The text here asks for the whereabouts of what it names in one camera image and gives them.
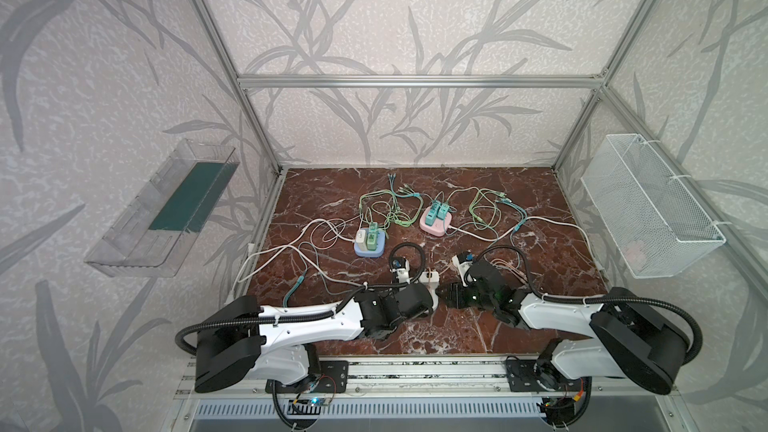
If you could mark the blue power strip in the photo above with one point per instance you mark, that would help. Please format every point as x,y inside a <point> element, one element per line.
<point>369,244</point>

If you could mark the pink power strip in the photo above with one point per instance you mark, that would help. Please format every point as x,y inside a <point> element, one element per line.
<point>436,219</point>

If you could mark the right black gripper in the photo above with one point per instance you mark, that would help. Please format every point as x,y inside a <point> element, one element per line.
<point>455,295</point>

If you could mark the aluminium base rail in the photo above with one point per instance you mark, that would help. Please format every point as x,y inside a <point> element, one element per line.
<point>421,375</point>

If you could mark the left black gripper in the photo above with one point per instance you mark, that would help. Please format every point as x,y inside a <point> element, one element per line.
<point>428,298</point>

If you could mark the white charger plug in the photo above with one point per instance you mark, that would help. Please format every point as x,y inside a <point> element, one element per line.
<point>430,278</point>

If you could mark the clear plastic wall bin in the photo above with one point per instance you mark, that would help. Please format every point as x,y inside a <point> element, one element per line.
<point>152,237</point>

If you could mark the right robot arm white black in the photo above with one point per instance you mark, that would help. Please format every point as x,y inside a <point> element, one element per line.
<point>614,335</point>

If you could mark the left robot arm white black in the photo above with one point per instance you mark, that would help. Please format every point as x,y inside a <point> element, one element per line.
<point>277,343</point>

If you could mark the white wire mesh basket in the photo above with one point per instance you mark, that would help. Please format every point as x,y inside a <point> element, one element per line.
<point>658,226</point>

